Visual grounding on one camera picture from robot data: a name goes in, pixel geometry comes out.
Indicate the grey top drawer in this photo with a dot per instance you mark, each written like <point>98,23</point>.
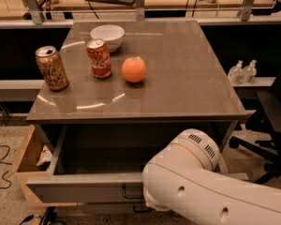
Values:
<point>102,164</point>

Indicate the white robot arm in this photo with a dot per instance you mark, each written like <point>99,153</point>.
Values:
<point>181,178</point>

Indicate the grey drawer cabinet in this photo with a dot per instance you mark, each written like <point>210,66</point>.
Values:
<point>184,82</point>

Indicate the orange fruit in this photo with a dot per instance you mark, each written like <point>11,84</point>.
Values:
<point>134,69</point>

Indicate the red cola can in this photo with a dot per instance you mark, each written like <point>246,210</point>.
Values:
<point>99,58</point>

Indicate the white bowl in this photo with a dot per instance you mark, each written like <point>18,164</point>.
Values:
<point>113,35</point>

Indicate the clear sanitizer bottle left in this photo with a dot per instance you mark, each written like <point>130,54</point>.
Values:
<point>235,72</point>

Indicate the clear sanitizer bottle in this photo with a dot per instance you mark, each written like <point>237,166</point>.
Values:
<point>235,72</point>
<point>249,72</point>

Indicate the gold soda can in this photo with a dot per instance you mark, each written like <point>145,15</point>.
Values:
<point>51,67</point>

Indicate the crumpled paper in box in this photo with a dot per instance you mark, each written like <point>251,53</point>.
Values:
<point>45,156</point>

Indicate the clear sanitizer bottle right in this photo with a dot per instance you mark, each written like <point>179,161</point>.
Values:
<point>249,72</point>

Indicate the cardboard box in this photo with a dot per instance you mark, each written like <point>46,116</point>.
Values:
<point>25,166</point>

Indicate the black office chair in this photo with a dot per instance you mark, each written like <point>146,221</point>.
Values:
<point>266,119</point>

